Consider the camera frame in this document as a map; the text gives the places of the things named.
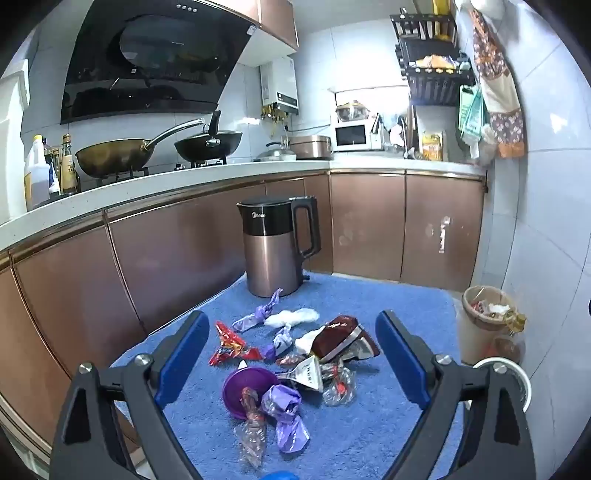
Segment red snack wrapper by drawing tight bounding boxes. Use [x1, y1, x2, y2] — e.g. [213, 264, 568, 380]
[208, 321, 263, 366]

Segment purple plastic lid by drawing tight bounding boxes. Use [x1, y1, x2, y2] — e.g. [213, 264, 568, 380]
[221, 367, 280, 420]

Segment dark red foil bag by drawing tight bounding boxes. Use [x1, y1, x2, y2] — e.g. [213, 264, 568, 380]
[311, 315, 380, 363]

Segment white printed torn wrapper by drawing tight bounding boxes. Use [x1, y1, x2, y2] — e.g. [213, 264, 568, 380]
[276, 356, 324, 393]

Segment white tissue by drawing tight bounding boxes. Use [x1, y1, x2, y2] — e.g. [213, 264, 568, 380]
[294, 328, 324, 356]

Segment long purple twisted wrapper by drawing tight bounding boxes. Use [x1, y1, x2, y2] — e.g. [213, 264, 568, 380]
[231, 288, 283, 333]

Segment small purple candy wrapper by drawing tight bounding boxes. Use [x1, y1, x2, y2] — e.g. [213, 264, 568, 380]
[260, 325, 294, 361]

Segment white plastic bag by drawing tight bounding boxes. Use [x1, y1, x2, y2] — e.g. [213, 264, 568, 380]
[263, 308, 320, 329]

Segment white rimmed trash can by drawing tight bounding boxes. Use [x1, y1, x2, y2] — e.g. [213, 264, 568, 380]
[473, 357, 533, 413]

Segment beige trash bin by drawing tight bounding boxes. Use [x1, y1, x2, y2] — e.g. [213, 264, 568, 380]
[457, 285, 516, 366]

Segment brown kitchen cabinets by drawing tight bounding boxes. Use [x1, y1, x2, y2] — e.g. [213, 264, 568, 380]
[1, 163, 486, 450]

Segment amber oil bottle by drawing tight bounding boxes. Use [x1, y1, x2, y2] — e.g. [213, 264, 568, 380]
[491, 309, 527, 365]

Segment blue towel mat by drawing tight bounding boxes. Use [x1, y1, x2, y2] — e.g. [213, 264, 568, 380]
[110, 270, 465, 480]

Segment copper black electric kettle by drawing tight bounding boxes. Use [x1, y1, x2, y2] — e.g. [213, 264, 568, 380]
[238, 195, 322, 298]

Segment white detergent jug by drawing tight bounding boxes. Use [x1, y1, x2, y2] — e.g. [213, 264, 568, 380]
[24, 135, 50, 211]

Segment brown sauce bottle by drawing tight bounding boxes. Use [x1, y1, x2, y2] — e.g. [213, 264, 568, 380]
[60, 134, 78, 194]

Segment brass wok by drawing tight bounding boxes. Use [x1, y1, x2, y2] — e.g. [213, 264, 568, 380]
[76, 119, 205, 178]

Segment yellow food package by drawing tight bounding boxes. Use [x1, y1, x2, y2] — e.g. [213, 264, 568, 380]
[421, 131, 444, 161]

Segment black frying pan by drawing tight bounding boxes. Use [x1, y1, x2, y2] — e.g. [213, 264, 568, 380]
[174, 110, 242, 166]

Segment white microwave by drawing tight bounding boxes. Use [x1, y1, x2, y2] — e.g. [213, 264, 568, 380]
[332, 118, 385, 152]

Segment green plastic bag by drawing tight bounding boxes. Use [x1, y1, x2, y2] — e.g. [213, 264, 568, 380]
[458, 84, 485, 146]

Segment glass pot lid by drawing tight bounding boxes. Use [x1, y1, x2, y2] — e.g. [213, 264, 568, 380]
[254, 141, 297, 162]

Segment copper rice cooker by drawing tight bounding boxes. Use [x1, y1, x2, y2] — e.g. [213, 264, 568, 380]
[288, 135, 332, 160]

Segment floral hanging apron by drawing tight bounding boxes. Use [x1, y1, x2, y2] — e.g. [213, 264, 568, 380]
[470, 8, 526, 158]

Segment pot on microwave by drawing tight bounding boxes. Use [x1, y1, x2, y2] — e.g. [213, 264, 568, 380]
[335, 100, 370, 122]

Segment black range hood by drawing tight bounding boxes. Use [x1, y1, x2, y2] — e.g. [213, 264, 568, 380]
[60, 0, 256, 123]

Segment white water heater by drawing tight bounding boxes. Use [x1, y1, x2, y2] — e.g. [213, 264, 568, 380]
[259, 56, 300, 115]

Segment black wall rack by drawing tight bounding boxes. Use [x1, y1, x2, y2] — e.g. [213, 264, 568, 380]
[390, 8, 475, 106]

